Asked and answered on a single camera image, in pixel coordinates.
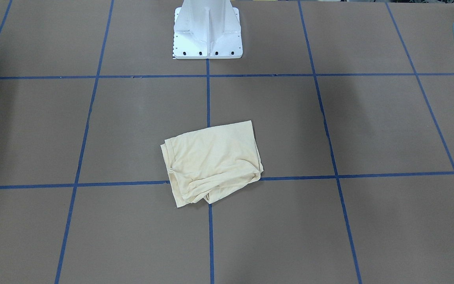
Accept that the cream long-sleeve printed shirt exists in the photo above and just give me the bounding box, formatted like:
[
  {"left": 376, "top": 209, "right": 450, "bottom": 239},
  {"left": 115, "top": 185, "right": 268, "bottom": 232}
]
[{"left": 160, "top": 120, "right": 264, "bottom": 208}]

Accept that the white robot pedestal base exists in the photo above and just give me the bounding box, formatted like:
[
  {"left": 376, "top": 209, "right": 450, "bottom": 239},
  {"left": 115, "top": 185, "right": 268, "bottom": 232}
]
[{"left": 172, "top": 0, "right": 243, "bottom": 60}]

